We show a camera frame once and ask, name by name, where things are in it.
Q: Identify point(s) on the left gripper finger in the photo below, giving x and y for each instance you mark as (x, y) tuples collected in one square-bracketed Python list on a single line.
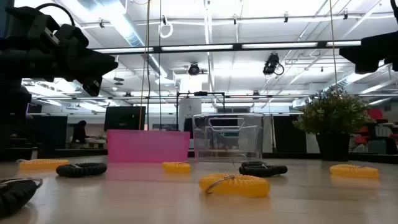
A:
[(99, 70), (93, 88)]

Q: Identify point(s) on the clear plastic bin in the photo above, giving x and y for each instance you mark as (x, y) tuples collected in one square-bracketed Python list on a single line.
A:
[(228, 140)]

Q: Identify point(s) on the person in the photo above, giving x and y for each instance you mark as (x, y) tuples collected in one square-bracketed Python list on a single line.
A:
[(79, 132)]

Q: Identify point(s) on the pink translucent plastic bin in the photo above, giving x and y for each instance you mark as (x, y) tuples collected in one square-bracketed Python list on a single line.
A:
[(147, 146)]

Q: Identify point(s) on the black plant pot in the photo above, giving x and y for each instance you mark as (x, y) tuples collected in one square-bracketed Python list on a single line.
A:
[(333, 146)]

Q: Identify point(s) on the green artificial plant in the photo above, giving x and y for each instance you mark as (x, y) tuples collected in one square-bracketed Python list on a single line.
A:
[(332, 110)]

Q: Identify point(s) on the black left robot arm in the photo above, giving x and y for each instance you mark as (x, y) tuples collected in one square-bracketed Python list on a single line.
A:
[(15, 62)]

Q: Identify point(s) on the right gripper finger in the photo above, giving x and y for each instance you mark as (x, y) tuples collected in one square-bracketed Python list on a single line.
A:
[(356, 57)]

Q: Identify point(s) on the overhead light bar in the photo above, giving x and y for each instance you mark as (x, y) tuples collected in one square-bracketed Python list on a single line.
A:
[(217, 47)]

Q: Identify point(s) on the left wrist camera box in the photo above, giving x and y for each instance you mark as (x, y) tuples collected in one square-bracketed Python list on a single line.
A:
[(50, 35)]

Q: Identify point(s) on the black ceiling camera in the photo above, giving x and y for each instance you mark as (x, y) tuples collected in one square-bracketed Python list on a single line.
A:
[(194, 69), (271, 63)]

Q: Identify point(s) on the black monitor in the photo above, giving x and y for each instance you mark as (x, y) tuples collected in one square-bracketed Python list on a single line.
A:
[(124, 118)]

